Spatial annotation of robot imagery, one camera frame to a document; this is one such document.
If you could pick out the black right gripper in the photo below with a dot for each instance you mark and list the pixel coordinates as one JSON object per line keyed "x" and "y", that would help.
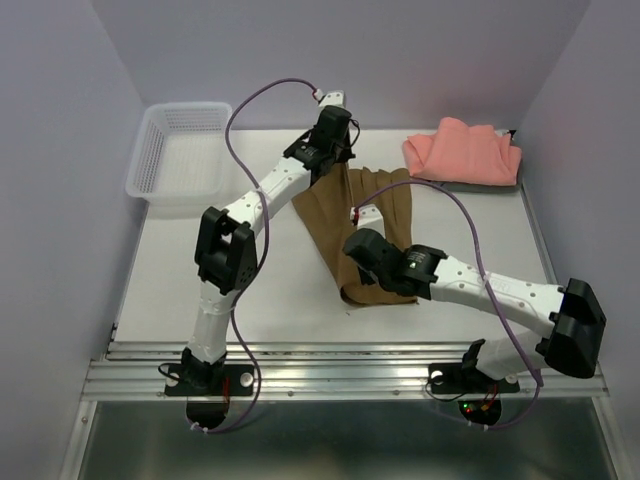
{"x": 365, "y": 278}

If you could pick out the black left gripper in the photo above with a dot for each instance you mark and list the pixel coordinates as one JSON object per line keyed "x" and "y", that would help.
{"x": 345, "y": 152}

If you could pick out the olive brown skirt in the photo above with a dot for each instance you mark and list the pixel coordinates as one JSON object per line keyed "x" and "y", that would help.
{"x": 350, "y": 206}

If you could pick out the pink skirt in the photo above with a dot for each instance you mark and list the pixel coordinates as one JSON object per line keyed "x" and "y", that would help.
{"x": 459, "y": 153}

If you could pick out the grey pleated skirt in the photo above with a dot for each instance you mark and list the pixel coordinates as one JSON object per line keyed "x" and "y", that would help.
{"x": 459, "y": 187}

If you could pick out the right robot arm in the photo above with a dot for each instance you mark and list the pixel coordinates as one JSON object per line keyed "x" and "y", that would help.
{"x": 563, "y": 325}

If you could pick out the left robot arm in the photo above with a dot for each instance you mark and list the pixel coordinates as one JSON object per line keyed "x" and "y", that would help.
{"x": 226, "y": 253}

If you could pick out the white plastic bin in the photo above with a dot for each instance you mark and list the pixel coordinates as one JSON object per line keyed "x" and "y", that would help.
{"x": 178, "y": 157}

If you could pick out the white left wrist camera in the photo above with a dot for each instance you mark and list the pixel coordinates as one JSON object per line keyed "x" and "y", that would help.
{"x": 332, "y": 98}

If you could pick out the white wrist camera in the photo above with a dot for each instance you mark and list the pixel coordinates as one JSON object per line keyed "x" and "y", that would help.
{"x": 368, "y": 217}
{"x": 332, "y": 98}

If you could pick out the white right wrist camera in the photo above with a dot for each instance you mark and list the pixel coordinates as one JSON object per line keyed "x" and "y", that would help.
{"x": 368, "y": 217}

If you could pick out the aluminium rail frame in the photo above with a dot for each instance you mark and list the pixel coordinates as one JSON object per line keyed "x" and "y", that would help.
{"x": 343, "y": 391}

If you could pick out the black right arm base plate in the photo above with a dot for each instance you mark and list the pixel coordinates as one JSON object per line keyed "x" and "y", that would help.
{"x": 454, "y": 379}

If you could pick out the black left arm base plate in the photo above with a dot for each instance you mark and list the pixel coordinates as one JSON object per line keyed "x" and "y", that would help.
{"x": 231, "y": 380}

